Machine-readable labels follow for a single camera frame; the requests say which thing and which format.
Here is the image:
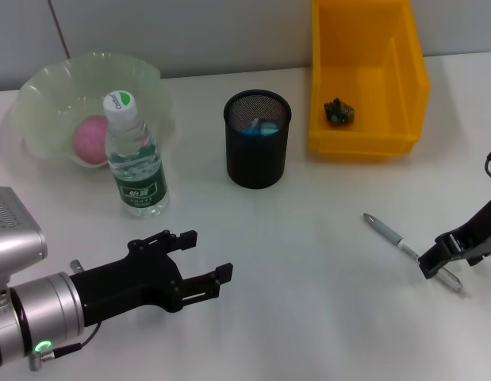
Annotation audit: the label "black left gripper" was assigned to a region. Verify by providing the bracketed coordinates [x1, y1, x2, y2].
[68, 229, 234, 326]

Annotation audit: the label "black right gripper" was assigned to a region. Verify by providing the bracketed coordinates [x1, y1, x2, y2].
[417, 194, 491, 280]

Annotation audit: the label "silver white pen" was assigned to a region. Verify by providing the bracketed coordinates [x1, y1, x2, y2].
[362, 213, 466, 294]

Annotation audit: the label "blue scissors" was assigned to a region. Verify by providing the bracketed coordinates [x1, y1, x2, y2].
[240, 122, 280, 139]

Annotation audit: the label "pale green glass fruit plate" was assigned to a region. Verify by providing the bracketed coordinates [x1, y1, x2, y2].
[10, 51, 177, 170]

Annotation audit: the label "clear water bottle green label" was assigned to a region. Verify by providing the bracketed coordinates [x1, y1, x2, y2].
[103, 90, 170, 218]

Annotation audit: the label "pink peach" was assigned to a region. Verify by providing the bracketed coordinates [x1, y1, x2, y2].
[72, 114, 110, 166]

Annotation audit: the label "black mesh pen holder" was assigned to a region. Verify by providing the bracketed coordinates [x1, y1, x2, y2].
[222, 90, 293, 190]

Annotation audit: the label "yellow plastic bin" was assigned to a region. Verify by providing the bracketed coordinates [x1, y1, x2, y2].
[307, 0, 432, 164]

